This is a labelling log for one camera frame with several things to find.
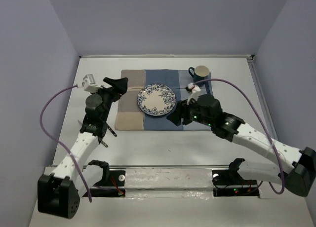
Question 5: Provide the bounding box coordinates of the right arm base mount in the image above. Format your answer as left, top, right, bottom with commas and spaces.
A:
212, 169, 260, 197

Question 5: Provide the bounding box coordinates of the blue floral plate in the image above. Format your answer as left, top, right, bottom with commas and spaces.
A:
137, 83, 176, 116

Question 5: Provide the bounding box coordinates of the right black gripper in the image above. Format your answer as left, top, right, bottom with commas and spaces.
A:
166, 96, 214, 127

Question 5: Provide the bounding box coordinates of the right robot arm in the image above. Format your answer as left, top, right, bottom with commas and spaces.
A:
167, 95, 316, 197

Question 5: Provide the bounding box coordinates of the metal knife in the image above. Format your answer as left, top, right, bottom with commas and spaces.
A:
78, 120, 109, 148

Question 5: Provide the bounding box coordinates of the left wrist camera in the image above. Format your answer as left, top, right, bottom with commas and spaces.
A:
77, 74, 101, 93

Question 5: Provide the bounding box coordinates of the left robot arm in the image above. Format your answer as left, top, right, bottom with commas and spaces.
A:
37, 75, 128, 219

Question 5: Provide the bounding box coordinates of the green mug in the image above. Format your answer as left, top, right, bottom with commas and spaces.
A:
188, 65, 210, 82

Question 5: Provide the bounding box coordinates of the metal fork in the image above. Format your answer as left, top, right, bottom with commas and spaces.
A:
108, 125, 117, 137

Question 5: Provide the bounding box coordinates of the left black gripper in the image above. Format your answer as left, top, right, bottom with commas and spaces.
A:
90, 78, 128, 121

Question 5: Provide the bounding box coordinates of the blue and beige cloth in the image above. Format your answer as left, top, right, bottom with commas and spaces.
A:
115, 69, 210, 131

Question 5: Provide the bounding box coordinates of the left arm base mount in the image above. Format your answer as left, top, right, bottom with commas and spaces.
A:
90, 169, 126, 198

